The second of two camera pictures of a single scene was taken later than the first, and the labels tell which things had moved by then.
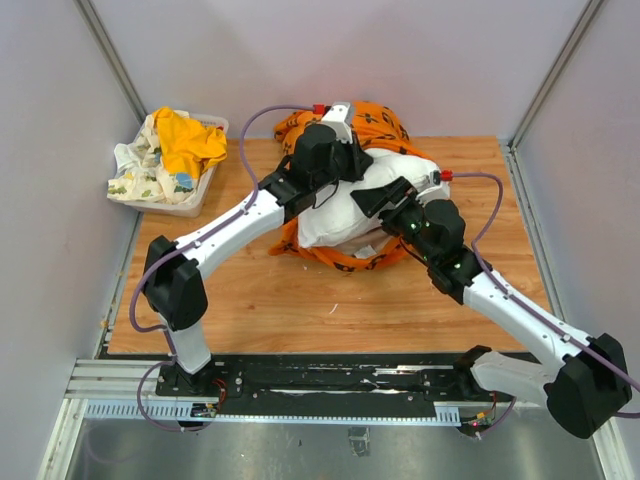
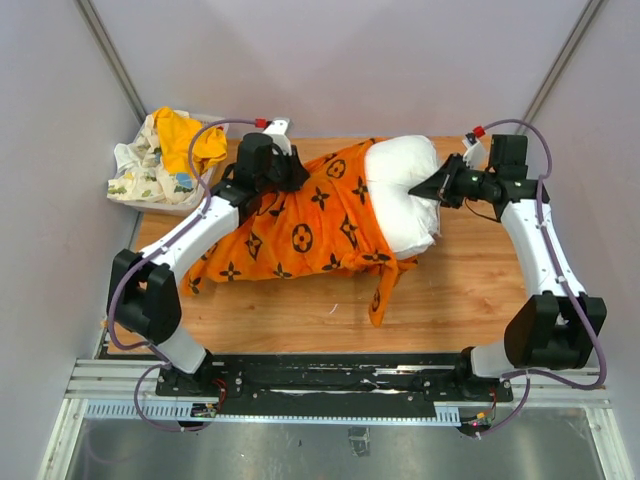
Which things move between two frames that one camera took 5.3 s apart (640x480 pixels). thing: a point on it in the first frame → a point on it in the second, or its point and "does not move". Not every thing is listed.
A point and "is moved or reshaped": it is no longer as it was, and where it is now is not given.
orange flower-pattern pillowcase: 376,127 → 327,224
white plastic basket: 195,207 does not move
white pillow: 338,220 is moved or reshaped
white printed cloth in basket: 141,174 does not move
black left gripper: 361,160 → 297,173
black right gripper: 374,201 → 439,186
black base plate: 332,385 does not move
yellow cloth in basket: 189,147 does not move
